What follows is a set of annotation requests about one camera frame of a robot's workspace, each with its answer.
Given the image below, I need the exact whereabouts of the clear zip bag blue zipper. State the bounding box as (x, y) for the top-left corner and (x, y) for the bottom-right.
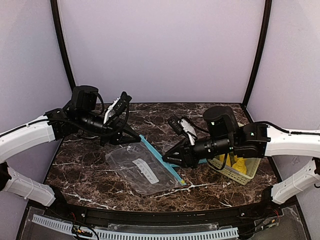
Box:
(105, 135), (185, 196)

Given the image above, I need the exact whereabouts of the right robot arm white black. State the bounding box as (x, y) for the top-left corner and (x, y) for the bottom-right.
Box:
(162, 106), (320, 205)

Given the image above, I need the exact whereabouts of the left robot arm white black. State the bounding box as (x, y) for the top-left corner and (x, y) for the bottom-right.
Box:
(0, 85), (141, 207)

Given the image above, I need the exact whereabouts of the yellow toy pear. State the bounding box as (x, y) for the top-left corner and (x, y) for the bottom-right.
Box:
(232, 155), (247, 175)

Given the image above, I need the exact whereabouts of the pale green plastic basket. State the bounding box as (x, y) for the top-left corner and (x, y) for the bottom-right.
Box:
(204, 144), (261, 186)

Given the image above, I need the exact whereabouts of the black front table rail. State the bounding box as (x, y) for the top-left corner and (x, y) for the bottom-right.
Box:
(42, 199), (276, 228)

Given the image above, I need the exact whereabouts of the white slotted cable duct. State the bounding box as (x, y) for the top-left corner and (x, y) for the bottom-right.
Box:
(32, 214), (239, 240)

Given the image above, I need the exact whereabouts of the left black frame post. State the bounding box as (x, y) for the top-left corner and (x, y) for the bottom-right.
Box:
(50, 0), (77, 100)

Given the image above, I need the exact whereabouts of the black frame post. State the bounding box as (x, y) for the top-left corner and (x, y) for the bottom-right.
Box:
(242, 0), (273, 108)
(50, 0), (77, 100)

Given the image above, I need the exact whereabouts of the right black frame post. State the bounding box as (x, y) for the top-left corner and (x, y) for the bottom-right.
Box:
(242, 0), (273, 108)

